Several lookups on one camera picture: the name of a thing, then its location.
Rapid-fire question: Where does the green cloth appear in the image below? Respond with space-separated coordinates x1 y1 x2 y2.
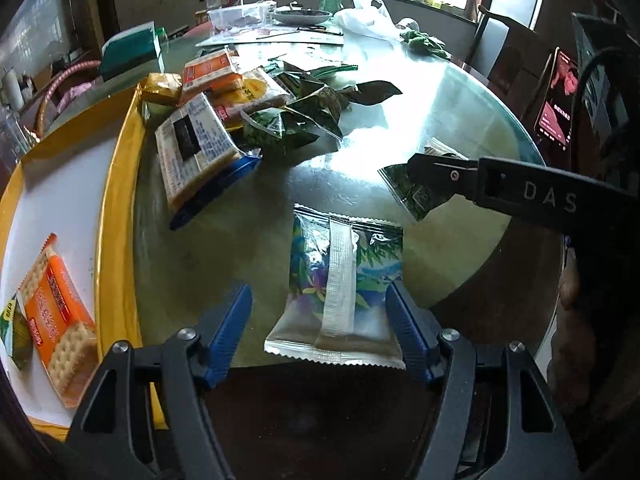
400 29 448 58

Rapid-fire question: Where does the pink cloth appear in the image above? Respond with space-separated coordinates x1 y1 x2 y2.
55 82 101 116

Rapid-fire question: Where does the dark chopstick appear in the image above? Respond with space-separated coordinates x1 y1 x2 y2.
256 30 345 41

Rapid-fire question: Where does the pile of dark green packets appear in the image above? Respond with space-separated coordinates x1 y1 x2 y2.
240 57 403 158

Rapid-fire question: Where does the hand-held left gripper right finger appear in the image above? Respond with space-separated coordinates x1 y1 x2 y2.
385 280 583 480

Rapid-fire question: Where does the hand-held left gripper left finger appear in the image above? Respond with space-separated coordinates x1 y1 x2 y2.
65 282 253 480

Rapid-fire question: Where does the yellow cardboard box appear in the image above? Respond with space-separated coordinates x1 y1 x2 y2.
0 85 171 431

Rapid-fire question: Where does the clear plastic container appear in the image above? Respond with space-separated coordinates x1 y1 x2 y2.
206 2 273 31

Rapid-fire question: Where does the wooden chair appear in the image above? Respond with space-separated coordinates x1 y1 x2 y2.
462 4 556 111

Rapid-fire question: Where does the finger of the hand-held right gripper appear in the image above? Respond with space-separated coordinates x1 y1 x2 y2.
406 152 631 236

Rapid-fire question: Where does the pink hoop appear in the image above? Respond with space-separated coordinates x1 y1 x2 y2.
35 59 103 136

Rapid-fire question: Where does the person's right hand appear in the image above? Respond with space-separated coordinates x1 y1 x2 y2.
557 247 583 313

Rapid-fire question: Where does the printed paper sheet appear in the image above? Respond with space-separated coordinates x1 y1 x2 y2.
195 27 346 48

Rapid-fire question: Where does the yellow cracker packet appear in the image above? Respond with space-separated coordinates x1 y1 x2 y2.
212 67 296 123

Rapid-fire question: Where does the yellow foil packet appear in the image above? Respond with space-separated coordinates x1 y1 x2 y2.
137 72 183 107

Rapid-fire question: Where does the smartphone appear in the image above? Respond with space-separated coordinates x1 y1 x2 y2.
534 47 581 151

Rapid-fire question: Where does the teal box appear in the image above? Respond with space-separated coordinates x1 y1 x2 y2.
100 21 163 81

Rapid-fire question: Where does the blue-edged cracker packet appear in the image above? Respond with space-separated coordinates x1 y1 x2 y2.
154 92 262 231

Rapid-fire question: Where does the dark bowl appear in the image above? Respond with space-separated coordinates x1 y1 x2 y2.
274 8 333 26

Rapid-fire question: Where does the small green snack packet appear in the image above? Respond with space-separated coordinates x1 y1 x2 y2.
377 137 471 222
0 294 33 372

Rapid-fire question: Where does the white plastic bag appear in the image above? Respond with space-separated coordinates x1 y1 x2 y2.
332 0 401 41

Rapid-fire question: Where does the floral print snack packet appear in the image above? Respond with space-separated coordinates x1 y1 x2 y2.
263 203 407 371

